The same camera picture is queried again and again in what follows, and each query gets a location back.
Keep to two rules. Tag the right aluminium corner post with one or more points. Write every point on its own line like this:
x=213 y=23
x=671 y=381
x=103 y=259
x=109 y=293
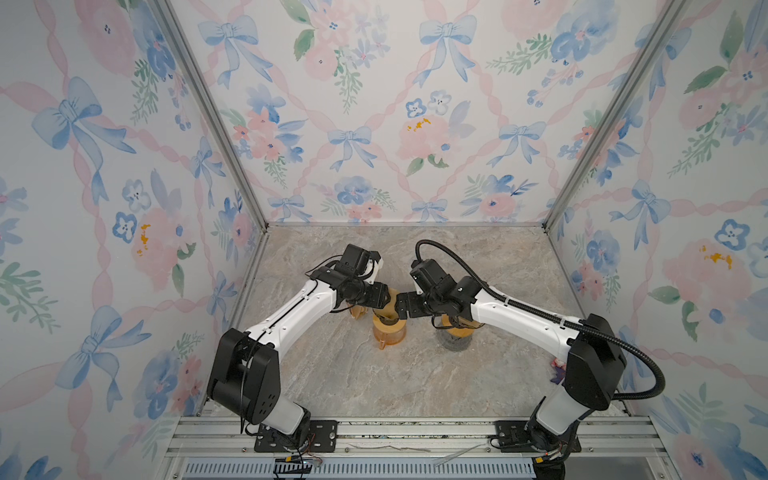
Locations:
x=658 y=35

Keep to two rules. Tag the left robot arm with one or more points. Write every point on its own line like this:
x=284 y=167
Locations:
x=246 y=377

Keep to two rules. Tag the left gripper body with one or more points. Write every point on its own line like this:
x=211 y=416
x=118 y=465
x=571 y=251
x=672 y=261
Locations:
x=369 y=295

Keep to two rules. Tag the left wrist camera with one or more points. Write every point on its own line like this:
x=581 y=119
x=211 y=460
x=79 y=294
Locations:
x=374 y=265

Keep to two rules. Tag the left aluminium corner post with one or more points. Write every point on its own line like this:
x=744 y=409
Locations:
x=189 y=66

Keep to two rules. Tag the aluminium corner post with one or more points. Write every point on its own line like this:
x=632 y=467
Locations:
x=189 y=66
x=658 y=35

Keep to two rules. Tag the grey glass carafe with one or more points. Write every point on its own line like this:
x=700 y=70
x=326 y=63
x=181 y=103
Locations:
x=452 y=342

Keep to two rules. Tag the wooden ring dripper base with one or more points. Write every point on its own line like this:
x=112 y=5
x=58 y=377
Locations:
x=459 y=327

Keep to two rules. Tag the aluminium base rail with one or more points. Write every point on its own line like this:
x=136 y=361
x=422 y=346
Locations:
x=415 y=448

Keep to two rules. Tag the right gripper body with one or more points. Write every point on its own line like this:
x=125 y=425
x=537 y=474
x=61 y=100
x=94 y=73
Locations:
x=417 y=306

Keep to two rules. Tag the orange glass carafe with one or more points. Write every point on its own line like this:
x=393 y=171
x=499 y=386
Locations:
x=385 y=339

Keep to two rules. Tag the orange coffee filter holder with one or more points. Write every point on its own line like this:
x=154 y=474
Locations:
x=357 y=312

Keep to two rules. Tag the purple yellow toy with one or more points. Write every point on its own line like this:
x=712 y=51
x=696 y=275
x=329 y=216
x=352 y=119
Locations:
x=559 y=371

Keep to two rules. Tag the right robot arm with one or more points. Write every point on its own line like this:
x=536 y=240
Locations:
x=594 y=363

